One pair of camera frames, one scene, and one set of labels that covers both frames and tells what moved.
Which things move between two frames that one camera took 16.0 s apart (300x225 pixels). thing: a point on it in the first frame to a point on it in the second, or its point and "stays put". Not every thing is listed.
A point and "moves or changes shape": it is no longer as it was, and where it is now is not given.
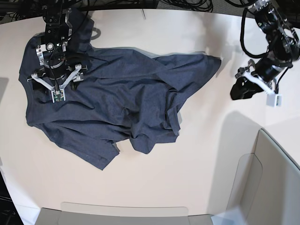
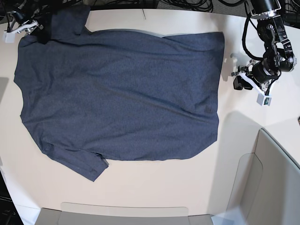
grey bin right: x=266 y=187 stays put
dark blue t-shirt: x=128 y=96 moves or changes shape
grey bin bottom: x=80 y=213 stays put
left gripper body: x=56 y=75 to x=44 y=35
